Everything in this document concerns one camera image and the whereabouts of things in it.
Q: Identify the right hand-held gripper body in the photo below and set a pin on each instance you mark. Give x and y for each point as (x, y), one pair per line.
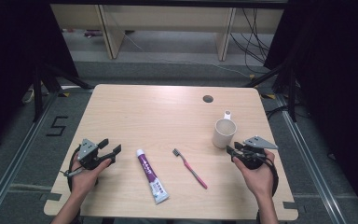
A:
(252, 158)

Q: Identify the person's right hand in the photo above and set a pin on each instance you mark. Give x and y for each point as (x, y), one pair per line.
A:
(261, 180)

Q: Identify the person's left hand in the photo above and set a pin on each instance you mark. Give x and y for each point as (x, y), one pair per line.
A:
(84, 182)

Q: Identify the metal floor rail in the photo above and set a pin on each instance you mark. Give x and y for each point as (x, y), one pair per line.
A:
(310, 165)
(15, 168)

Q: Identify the purple and white toothpaste tube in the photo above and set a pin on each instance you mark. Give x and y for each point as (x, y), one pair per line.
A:
(151, 175)

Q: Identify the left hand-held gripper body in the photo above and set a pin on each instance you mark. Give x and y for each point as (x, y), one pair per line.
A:
(88, 157)

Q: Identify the light wooden desk frame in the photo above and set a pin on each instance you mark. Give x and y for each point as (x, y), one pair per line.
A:
(167, 18)

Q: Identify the pink toothbrush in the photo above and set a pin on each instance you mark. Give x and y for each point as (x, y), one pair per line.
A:
(191, 170)

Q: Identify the black metal stand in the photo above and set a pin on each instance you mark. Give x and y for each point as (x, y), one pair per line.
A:
(292, 93)
(38, 93)

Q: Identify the black curtain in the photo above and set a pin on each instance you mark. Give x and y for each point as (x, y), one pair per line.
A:
(338, 77)
(12, 62)

